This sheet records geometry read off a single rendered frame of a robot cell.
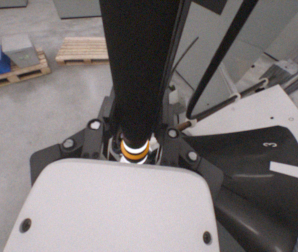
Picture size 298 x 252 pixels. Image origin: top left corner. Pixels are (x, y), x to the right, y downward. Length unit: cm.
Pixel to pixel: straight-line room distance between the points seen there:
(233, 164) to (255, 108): 33
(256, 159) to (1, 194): 214
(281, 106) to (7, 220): 220
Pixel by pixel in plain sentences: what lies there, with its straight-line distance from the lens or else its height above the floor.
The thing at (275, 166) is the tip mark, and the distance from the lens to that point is 24.
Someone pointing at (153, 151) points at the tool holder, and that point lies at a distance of 22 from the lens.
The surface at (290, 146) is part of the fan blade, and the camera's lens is 27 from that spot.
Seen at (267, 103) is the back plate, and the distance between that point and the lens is 53.
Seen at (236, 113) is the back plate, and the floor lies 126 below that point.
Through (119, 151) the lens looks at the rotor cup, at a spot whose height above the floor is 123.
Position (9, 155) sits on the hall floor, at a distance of 226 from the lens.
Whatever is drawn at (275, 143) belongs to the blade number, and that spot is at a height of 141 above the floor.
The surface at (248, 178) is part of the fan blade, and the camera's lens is 21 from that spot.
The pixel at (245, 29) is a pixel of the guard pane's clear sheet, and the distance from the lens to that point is 136.
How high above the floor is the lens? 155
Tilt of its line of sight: 58 degrees down
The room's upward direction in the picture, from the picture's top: 12 degrees clockwise
